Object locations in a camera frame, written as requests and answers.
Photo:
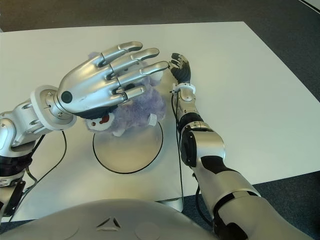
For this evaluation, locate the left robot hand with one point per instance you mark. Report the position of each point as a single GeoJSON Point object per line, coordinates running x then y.
{"type": "Point", "coordinates": [90, 90]}

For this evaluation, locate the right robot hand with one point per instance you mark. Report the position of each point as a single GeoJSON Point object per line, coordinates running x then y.
{"type": "Point", "coordinates": [183, 71]}

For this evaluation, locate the purple plush bunny doll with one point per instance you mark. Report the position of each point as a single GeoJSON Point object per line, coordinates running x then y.
{"type": "Point", "coordinates": [140, 110]}

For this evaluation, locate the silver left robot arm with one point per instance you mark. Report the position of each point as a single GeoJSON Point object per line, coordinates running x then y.
{"type": "Point", "coordinates": [25, 120]}

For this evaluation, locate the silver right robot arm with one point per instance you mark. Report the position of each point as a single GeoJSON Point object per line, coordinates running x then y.
{"type": "Point", "coordinates": [207, 147]}

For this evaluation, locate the white plate black rim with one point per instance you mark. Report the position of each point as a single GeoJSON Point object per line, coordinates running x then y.
{"type": "Point", "coordinates": [127, 152]}

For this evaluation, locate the silver robot torso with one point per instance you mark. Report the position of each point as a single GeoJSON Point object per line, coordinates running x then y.
{"type": "Point", "coordinates": [112, 220]}

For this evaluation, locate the grey table leg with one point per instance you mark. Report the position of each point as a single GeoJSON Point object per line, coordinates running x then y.
{"type": "Point", "coordinates": [172, 203]}

